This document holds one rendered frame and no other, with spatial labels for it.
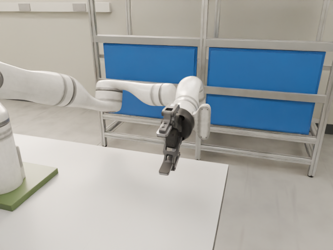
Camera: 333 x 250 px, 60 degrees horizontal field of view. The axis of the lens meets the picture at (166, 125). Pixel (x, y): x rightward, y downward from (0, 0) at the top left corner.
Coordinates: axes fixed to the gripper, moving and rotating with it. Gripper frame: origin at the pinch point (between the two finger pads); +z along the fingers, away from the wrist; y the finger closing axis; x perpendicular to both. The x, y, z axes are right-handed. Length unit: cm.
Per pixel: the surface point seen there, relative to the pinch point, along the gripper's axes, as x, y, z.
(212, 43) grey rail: -8, -13, -149
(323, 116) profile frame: 67, -56, -143
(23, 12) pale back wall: -233, -6, -243
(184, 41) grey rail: -28, -12, -150
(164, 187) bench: -3.5, -18.5, -10.8
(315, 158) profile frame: 68, -88, -140
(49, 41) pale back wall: -203, -36, -239
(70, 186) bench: -27.8, -17.7, -4.7
